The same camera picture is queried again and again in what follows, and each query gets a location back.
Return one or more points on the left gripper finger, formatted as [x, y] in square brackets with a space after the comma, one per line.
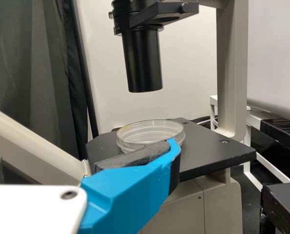
[135, 185]

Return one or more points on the petri dish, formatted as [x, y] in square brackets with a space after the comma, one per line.
[149, 131]

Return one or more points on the cream microscope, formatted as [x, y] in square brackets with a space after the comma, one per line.
[230, 73]

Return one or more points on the black platform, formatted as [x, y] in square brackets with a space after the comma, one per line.
[283, 209]
[281, 131]

